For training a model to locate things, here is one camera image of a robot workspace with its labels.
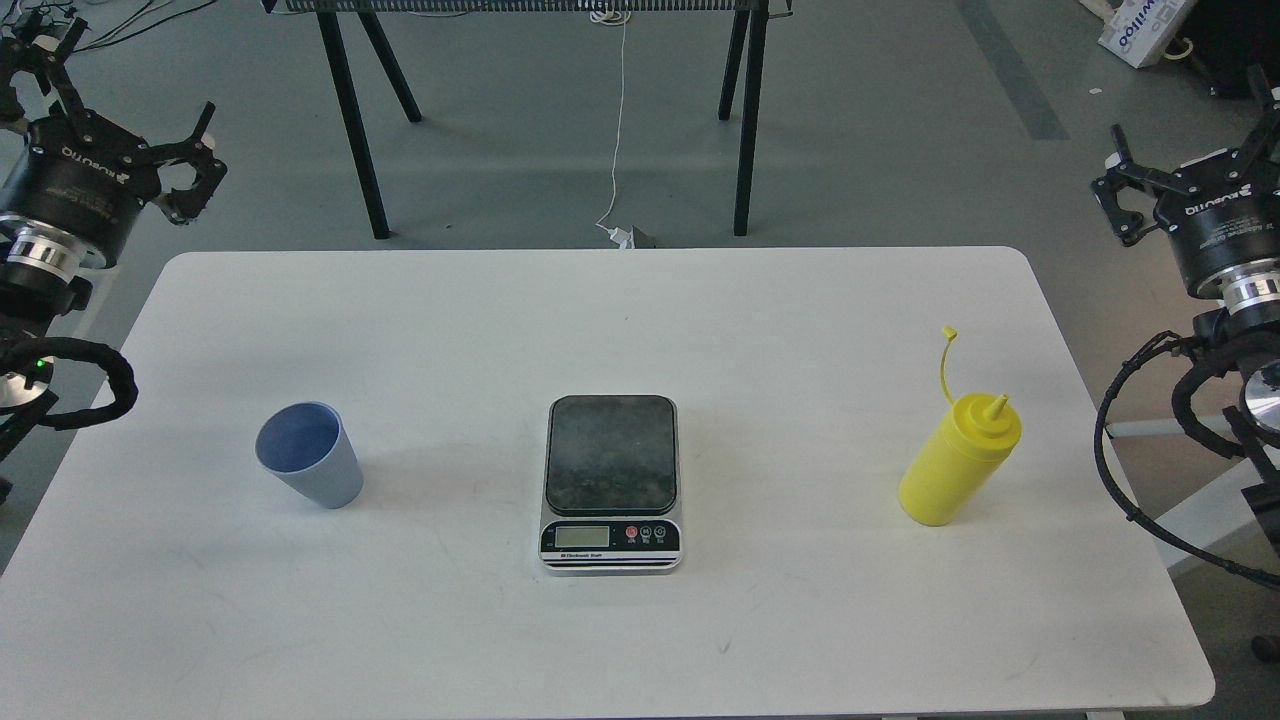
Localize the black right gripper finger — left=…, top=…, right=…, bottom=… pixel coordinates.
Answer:
left=1091, top=124, right=1187, bottom=247
left=1235, top=67, right=1279, bottom=181

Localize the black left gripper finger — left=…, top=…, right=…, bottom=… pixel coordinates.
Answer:
left=140, top=101, right=228, bottom=225
left=1, top=14, right=88, bottom=126

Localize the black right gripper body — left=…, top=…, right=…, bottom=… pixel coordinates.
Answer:
left=1155, top=160, right=1279, bottom=301

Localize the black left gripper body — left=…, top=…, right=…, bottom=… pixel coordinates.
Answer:
left=1, top=111, right=160, bottom=268

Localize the blue plastic cup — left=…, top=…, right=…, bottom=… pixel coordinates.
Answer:
left=253, top=401, right=365, bottom=510

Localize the yellow squeeze bottle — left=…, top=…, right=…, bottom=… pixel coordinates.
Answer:
left=897, top=325, right=1023, bottom=527

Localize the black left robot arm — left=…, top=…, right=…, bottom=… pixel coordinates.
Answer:
left=1, top=9, right=227, bottom=456

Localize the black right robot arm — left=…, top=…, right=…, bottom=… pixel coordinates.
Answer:
left=1091, top=64, right=1279, bottom=591

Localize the black digital kitchen scale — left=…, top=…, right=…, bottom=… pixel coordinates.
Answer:
left=538, top=395, right=685, bottom=577

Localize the white cardboard box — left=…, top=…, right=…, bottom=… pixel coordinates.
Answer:
left=1097, top=1, right=1197, bottom=69

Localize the black trestle table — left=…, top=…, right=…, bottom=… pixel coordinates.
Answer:
left=255, top=1, right=797, bottom=241

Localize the white power cable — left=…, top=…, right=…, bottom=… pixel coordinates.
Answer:
left=588, top=0, right=635, bottom=249

